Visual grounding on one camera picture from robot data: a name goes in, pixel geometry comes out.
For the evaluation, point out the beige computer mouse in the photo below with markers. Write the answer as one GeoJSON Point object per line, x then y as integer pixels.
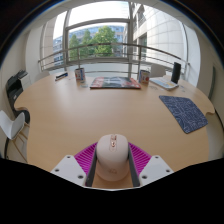
{"type": "Point", "coordinates": [112, 160]}

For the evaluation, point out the printed can with plant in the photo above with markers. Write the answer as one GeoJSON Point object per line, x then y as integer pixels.
{"type": "Point", "coordinates": [144, 76]}

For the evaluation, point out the printed white and blue cup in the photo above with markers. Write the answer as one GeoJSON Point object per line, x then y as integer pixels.
{"type": "Point", "coordinates": [80, 74]}

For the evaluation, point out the red and dark magazine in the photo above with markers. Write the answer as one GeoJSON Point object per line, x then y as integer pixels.
{"type": "Point", "coordinates": [115, 82]}

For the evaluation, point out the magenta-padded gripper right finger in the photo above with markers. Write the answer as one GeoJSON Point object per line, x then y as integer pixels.
{"type": "Point", "coordinates": [155, 168]}

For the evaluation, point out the white chair wooden legs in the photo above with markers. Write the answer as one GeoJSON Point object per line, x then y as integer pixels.
{"type": "Point", "coordinates": [10, 125]}

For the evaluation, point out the metal balcony railing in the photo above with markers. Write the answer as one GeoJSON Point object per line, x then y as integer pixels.
{"type": "Point", "coordinates": [100, 45]}

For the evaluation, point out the black cylindrical bottle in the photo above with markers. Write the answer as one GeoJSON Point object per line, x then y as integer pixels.
{"type": "Point", "coordinates": [176, 72]}

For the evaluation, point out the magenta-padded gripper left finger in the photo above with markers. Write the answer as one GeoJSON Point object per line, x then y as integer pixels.
{"type": "Point", "coordinates": [68, 168]}

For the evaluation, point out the light blue picture book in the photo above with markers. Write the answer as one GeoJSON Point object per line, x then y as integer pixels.
{"type": "Point", "coordinates": [163, 83]}

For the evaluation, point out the blue patterned mouse pad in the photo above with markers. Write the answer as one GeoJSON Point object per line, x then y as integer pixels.
{"type": "Point", "coordinates": [183, 112]}

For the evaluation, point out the dark stapler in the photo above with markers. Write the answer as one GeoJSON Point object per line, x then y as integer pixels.
{"type": "Point", "coordinates": [61, 76]}

